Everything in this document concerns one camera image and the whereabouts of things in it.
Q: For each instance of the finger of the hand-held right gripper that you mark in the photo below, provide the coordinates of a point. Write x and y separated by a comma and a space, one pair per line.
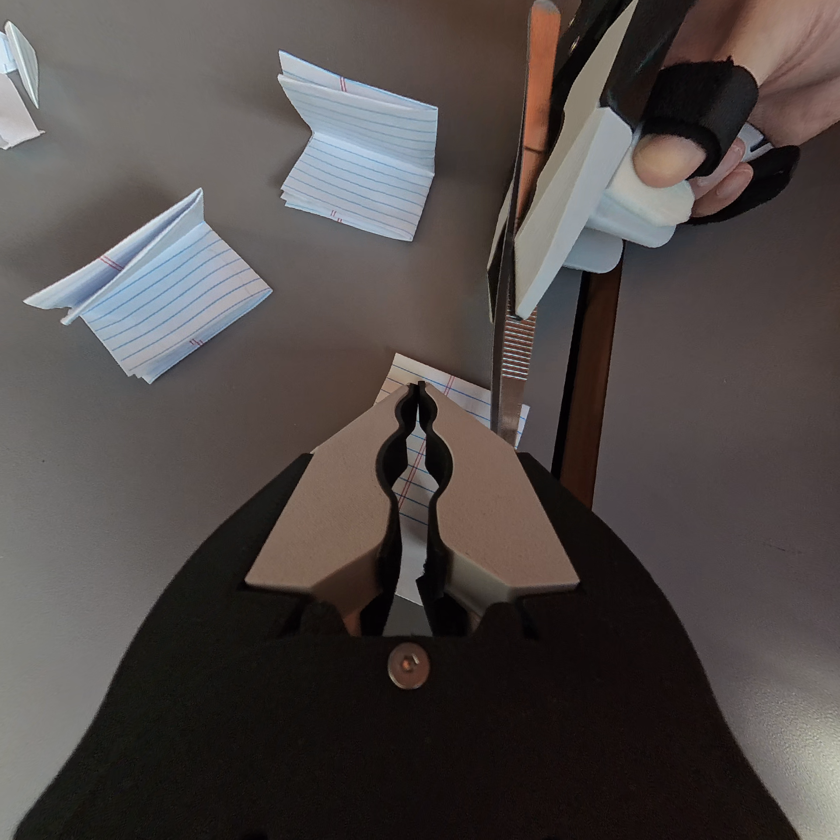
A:
564, 197
499, 249

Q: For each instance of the small folded lined paper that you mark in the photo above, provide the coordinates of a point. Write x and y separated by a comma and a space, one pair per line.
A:
26, 59

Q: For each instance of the white grid-creased folded paper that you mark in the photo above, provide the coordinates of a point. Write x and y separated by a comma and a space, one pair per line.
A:
170, 295

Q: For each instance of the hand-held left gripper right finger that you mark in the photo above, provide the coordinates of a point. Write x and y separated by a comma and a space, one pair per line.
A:
505, 525

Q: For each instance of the grey desk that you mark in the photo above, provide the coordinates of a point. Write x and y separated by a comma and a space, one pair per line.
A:
164, 459
722, 394

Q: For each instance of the crumpled white paper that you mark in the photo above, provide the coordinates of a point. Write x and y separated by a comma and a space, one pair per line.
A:
13, 118

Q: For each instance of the person's right hand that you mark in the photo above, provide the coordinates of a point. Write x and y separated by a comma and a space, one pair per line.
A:
800, 52

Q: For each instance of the lined paper sheet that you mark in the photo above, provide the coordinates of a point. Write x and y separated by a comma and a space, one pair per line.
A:
361, 177
453, 387

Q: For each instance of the metal tweezers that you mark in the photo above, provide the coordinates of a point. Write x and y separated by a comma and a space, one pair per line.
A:
512, 394

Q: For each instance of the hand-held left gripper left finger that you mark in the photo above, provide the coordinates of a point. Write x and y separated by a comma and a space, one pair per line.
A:
315, 525

